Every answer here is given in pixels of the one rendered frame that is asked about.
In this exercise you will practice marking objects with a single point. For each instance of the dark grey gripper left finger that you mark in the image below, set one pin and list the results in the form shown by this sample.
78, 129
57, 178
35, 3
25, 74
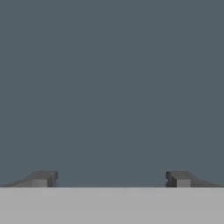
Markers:
40, 179

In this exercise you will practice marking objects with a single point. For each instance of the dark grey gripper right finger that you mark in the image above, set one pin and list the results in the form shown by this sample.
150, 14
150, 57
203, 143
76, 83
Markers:
182, 179

